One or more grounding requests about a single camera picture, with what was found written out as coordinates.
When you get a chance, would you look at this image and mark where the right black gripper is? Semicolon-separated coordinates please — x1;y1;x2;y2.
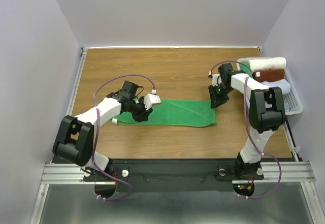
208;83;234;108

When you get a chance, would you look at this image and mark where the green towel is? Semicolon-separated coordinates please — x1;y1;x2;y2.
239;61;251;74
110;99;217;127

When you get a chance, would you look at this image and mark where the light blue towel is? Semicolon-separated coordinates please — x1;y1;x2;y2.
262;79;291;95

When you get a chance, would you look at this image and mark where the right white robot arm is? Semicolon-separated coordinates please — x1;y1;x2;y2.
208;61;286;178

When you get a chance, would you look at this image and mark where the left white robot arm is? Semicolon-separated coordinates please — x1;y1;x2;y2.
52;81;161;180

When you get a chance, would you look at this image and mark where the rolled green towel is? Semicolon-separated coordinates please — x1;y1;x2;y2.
239;61;251;74

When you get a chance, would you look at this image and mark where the rolled brown towel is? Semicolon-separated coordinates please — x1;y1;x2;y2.
253;69;285;82

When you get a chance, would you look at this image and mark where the rolled white towel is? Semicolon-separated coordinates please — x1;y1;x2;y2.
248;57;287;72

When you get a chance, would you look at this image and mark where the white plastic basket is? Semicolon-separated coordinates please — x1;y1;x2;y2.
237;57;303;115

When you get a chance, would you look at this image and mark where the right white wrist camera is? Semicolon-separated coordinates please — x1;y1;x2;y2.
208;71;220;86

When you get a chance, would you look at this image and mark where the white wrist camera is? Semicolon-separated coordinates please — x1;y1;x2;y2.
143;93;161;110
208;71;220;86

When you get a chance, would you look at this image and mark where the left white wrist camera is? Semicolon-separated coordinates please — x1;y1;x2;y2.
143;93;161;110

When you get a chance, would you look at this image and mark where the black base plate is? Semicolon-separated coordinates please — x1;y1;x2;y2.
84;158;264;193

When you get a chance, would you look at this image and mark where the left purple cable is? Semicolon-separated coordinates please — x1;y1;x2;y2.
91;74;157;201

